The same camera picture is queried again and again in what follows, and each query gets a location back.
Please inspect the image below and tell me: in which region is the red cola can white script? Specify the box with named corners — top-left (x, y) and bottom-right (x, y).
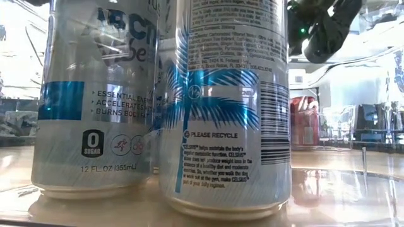
top-left (290, 96), bottom-right (320, 149)

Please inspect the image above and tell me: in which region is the grey covered machine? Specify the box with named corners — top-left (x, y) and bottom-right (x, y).
top-left (0, 110), bottom-right (39, 138)

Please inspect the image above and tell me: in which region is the white Celsius can black lid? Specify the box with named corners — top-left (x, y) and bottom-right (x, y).
top-left (30, 0), bottom-right (160, 201)
top-left (157, 0), bottom-right (292, 221)

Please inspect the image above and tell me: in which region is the clear plastic bin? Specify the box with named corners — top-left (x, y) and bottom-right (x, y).
top-left (290, 94), bottom-right (354, 152)
top-left (0, 0), bottom-right (404, 227)

